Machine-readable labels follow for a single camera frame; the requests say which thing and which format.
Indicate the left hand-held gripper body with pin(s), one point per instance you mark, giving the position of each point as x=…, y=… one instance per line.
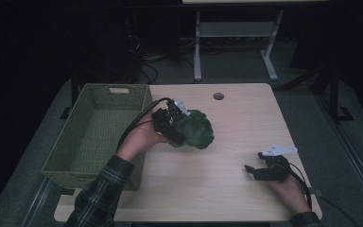
x=165, y=121

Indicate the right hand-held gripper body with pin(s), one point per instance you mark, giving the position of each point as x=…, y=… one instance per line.
x=275, y=167

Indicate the green woven basket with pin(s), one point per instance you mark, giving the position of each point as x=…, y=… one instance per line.
x=97, y=132

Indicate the person's right hand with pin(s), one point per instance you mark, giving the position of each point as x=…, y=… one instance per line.
x=291, y=192

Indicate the person's left hand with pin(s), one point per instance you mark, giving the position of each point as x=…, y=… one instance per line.
x=138, y=140

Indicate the dark metal stand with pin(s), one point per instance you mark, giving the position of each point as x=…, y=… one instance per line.
x=334, y=91

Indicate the white metal stand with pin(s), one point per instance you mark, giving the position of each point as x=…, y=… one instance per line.
x=234, y=30

